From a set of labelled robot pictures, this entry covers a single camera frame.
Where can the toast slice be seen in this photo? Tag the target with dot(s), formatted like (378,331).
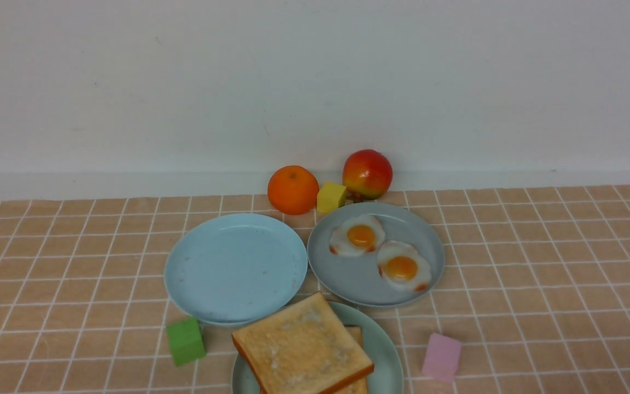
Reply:
(359,386)
(303,348)

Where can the right fried egg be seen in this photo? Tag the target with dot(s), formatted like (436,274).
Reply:
(403,267)

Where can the light blue plate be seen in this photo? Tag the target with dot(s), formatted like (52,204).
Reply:
(236,269)

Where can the yellow cube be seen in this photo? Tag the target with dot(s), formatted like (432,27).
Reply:
(330,197)

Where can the back fried egg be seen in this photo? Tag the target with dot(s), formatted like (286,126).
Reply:
(357,236)

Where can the grey-blue plate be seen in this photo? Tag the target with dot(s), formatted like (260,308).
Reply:
(356,279)

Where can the red yellow apple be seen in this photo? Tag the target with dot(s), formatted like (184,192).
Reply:
(367,175)

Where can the pink cube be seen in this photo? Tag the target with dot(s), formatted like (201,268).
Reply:
(442,358)

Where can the mint green plate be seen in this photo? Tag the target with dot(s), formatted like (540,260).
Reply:
(388,375)

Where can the checkered orange tablecloth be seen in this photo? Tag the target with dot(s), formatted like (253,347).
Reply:
(536,287)

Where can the green cube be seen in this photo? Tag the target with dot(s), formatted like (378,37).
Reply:
(185,341)

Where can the fried egg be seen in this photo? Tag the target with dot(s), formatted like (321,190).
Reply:
(357,236)
(403,267)

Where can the orange fruit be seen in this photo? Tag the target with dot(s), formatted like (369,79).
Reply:
(293,190)

